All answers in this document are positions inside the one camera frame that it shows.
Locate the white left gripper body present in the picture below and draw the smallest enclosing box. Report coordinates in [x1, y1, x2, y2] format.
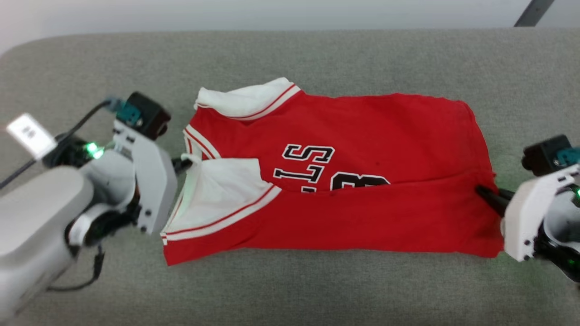
[113, 120, 178, 235]

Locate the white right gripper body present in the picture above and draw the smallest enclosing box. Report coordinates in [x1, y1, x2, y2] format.
[504, 164, 580, 262]

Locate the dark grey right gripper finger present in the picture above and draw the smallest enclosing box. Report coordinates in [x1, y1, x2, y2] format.
[476, 185, 515, 217]

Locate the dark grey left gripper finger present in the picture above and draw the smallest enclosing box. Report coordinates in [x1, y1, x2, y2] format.
[171, 156, 193, 176]

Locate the red basketball jersey white trim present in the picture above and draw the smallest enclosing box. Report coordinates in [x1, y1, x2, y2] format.
[161, 77, 506, 267]

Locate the white label tag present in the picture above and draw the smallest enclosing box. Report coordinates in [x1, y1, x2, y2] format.
[6, 113, 58, 159]

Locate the grey fabric sofa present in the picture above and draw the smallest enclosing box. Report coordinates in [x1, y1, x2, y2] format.
[0, 28, 580, 326]

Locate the black camera cable teal plug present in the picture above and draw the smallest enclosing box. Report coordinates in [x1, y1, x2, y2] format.
[0, 96, 141, 190]

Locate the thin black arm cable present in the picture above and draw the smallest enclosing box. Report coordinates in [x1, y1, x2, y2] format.
[48, 247, 105, 292]

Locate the dark grey wall strip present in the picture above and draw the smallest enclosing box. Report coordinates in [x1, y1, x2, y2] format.
[514, 0, 556, 27]

